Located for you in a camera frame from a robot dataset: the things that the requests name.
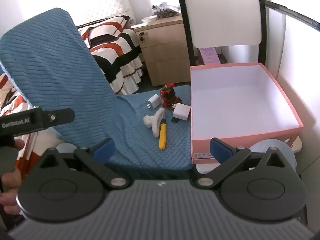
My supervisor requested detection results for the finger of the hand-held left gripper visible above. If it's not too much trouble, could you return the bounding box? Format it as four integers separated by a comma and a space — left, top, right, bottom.
41, 108, 75, 131

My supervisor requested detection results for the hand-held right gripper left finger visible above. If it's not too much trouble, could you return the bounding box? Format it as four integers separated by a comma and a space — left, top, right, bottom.
37, 137, 130, 190

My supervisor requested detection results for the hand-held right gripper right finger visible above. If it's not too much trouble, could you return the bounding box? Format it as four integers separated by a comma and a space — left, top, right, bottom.
191, 137, 288, 190

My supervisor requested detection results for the pink cardboard box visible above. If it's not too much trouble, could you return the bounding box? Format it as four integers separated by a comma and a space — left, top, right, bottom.
190, 63, 304, 165

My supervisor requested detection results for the small white pronged charger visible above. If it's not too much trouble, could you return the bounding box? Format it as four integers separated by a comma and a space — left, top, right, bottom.
146, 94, 160, 110

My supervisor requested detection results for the person's left hand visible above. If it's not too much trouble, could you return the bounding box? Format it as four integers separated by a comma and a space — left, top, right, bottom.
0, 139, 25, 217

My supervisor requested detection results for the blue textured blanket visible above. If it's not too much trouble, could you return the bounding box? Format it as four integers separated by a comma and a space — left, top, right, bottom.
0, 7, 194, 173

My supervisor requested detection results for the large white charger cube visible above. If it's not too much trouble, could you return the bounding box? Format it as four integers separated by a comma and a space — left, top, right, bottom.
172, 103, 192, 121

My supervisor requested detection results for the white hair claw clip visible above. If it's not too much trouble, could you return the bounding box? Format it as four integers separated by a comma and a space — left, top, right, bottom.
143, 108, 166, 138

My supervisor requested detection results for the yellow utility knife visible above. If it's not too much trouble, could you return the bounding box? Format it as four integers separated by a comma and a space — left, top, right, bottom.
159, 117, 167, 150

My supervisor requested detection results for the red black figurine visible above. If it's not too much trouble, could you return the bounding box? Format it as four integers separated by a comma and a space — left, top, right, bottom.
160, 82, 178, 110

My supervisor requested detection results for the striped bed blanket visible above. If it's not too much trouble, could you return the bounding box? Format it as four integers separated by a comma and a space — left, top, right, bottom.
0, 15, 144, 178

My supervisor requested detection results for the pink printed carton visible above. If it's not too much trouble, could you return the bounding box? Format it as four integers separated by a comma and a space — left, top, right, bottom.
200, 47, 222, 65

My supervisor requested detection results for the wooden nightstand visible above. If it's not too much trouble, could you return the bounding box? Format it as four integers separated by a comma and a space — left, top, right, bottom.
134, 17, 192, 87

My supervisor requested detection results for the white quilted headboard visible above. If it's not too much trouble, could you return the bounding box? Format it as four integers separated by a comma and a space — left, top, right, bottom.
72, 0, 130, 28

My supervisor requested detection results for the clear plastic bag of items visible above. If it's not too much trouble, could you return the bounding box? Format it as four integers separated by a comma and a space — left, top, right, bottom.
151, 2, 182, 19

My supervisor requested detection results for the black curved bar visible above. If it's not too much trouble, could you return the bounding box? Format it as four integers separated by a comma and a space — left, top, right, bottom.
265, 1, 320, 32

